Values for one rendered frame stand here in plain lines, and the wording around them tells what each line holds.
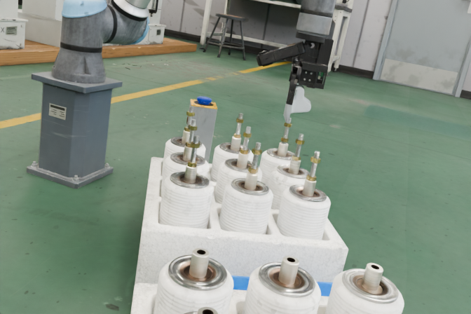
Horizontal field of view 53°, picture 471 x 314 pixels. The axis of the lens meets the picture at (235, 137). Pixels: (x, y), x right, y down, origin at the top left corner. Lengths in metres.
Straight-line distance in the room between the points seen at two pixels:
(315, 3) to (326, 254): 0.53
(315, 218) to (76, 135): 0.77
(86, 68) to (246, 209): 0.71
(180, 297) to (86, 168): 0.92
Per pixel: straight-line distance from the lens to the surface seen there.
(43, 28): 3.69
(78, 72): 1.40
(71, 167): 1.44
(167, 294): 0.60
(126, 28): 1.47
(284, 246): 0.90
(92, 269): 1.07
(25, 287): 1.03
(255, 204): 0.88
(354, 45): 6.03
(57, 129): 1.44
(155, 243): 0.87
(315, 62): 1.10
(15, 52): 3.19
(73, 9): 1.39
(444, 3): 6.00
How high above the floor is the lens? 0.58
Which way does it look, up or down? 16 degrees down
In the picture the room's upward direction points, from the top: 10 degrees clockwise
